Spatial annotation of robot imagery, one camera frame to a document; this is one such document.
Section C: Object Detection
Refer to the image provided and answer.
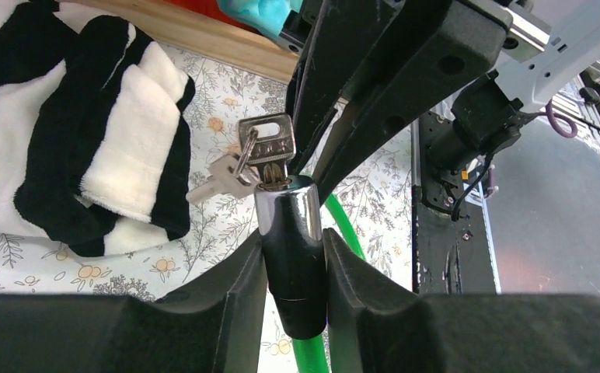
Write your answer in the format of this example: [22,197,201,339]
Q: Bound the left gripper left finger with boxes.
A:
[0,233,267,372]

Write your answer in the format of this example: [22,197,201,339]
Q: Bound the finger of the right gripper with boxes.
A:
[314,1,512,201]
[286,1,451,173]

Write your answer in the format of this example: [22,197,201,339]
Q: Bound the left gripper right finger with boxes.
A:
[323,228,600,372]

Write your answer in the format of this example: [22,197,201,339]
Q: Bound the green cable lock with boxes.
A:
[255,175,361,372]

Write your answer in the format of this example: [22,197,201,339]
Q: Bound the cable lock keys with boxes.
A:
[187,113,296,204]

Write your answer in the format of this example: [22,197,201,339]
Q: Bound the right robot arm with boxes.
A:
[286,1,600,197]

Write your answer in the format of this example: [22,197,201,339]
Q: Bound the teal t-shirt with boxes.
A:
[217,0,303,41]

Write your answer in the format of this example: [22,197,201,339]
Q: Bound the orange t-shirt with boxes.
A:
[166,0,228,20]

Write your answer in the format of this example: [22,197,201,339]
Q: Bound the wooden clothes rack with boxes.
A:
[80,0,298,84]

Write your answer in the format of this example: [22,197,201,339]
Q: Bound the black white striped cloth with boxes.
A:
[0,1,195,257]

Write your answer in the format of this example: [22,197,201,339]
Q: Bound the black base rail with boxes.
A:
[410,111,501,294]

